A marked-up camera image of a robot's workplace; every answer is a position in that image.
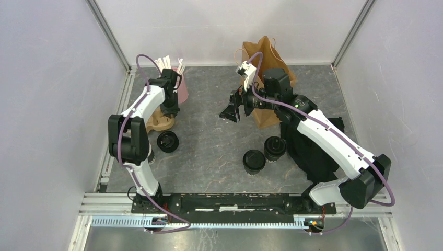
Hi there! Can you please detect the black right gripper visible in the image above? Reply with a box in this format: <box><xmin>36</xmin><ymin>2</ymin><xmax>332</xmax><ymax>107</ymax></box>
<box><xmin>219</xmin><ymin>76</ymin><xmax>278</xmax><ymax>123</ymax></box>

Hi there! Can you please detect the black plastic cup lid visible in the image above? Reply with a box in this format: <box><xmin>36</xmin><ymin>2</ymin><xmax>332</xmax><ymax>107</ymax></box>
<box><xmin>242</xmin><ymin>150</ymin><xmax>266</xmax><ymax>165</ymax></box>
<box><xmin>264</xmin><ymin>136</ymin><xmax>286</xmax><ymax>154</ymax></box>

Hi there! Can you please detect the black paper coffee cup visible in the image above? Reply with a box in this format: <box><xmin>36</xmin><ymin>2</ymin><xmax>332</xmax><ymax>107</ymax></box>
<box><xmin>264</xmin><ymin>152</ymin><xmax>284</xmax><ymax>163</ymax></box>
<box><xmin>243</xmin><ymin>163</ymin><xmax>266</xmax><ymax>175</ymax></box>

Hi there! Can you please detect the brown paper bag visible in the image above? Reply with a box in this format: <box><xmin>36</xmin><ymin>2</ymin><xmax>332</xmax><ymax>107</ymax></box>
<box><xmin>241</xmin><ymin>36</ymin><xmax>296</xmax><ymax>129</ymax></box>

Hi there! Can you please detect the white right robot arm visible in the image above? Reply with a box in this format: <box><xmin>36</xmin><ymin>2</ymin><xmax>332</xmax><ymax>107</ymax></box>
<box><xmin>220</xmin><ymin>65</ymin><xmax>392</xmax><ymax>213</ymax></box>

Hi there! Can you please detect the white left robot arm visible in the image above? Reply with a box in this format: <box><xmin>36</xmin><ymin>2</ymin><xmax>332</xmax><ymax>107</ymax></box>
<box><xmin>108</xmin><ymin>69</ymin><xmax>181</xmax><ymax>213</ymax></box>

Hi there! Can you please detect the white wrapped straws bundle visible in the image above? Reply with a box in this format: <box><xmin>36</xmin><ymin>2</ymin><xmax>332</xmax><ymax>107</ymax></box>
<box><xmin>154</xmin><ymin>55</ymin><xmax>185</xmax><ymax>75</ymax></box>

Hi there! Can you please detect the pink straw holder cup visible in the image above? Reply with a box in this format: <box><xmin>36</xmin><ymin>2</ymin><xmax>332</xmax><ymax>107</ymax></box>
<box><xmin>177</xmin><ymin>75</ymin><xmax>189</xmax><ymax>104</ymax></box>

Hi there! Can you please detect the brown cardboard cup carrier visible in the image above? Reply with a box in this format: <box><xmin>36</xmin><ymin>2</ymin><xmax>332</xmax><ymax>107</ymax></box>
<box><xmin>146</xmin><ymin>107</ymin><xmax>175</xmax><ymax>133</ymax></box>

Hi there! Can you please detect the stack of black lids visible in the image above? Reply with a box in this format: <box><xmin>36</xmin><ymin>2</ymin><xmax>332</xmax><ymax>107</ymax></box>
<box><xmin>157</xmin><ymin>131</ymin><xmax>180</xmax><ymax>153</ymax></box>

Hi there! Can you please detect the stack of paper cups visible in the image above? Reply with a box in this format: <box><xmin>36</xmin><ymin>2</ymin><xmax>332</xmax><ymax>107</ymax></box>
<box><xmin>147</xmin><ymin>145</ymin><xmax>155</xmax><ymax>164</ymax></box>

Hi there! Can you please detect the black cloth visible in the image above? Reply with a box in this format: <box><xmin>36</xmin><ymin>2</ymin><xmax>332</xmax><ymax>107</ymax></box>
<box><xmin>280</xmin><ymin>123</ymin><xmax>339</xmax><ymax>184</ymax></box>

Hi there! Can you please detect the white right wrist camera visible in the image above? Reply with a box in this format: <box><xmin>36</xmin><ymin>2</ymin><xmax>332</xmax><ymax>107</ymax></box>
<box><xmin>236</xmin><ymin>61</ymin><xmax>257</xmax><ymax>91</ymax></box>

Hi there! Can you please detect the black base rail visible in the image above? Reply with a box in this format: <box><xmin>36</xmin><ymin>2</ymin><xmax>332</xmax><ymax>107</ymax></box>
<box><xmin>131</xmin><ymin>193</ymin><xmax>337</xmax><ymax>225</ymax></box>

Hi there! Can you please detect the aluminium slotted cable duct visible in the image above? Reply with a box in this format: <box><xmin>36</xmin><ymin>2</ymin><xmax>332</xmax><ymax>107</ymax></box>
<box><xmin>77</xmin><ymin>193</ymin><xmax>326</xmax><ymax>230</ymax></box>

